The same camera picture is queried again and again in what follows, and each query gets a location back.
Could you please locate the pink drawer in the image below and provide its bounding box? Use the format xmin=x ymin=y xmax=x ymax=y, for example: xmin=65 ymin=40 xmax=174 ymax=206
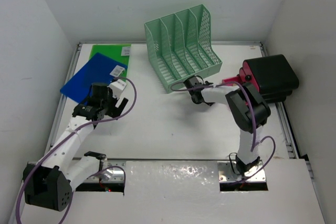
xmin=222 ymin=75 xmax=243 ymax=86

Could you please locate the black drawer box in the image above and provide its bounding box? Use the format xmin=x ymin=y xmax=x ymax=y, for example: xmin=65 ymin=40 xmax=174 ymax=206
xmin=239 ymin=55 xmax=299 ymax=103

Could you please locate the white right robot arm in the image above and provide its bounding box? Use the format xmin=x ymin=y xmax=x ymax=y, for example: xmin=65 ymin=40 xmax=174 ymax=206
xmin=183 ymin=76 xmax=271 ymax=175

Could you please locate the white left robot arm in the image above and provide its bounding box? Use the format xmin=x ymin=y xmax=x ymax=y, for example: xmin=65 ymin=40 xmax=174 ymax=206
xmin=23 ymin=80 xmax=128 ymax=211

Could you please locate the blue plastic folder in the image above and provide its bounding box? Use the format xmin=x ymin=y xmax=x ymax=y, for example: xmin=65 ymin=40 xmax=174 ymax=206
xmin=60 ymin=53 xmax=128 ymax=103

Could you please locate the green plastic folder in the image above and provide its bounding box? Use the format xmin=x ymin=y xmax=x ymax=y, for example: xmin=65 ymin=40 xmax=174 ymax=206
xmin=89 ymin=44 xmax=131 ymax=66

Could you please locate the green mesh file organizer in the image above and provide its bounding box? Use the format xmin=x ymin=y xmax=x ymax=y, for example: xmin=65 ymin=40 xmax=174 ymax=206
xmin=144 ymin=5 xmax=222 ymax=93

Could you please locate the white front cover board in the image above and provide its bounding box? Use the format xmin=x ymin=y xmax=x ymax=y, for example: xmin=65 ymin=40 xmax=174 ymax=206
xmin=22 ymin=159 xmax=324 ymax=223

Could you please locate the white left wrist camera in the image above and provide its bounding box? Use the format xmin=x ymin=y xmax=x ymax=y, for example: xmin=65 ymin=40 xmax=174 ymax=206
xmin=108 ymin=80 xmax=127 ymax=100

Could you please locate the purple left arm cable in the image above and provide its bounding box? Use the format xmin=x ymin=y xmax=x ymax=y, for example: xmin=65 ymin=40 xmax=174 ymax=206
xmin=15 ymin=76 xmax=138 ymax=224

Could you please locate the aluminium frame rail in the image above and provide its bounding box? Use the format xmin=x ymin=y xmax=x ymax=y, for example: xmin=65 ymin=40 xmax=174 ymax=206
xmin=7 ymin=42 xmax=82 ymax=224

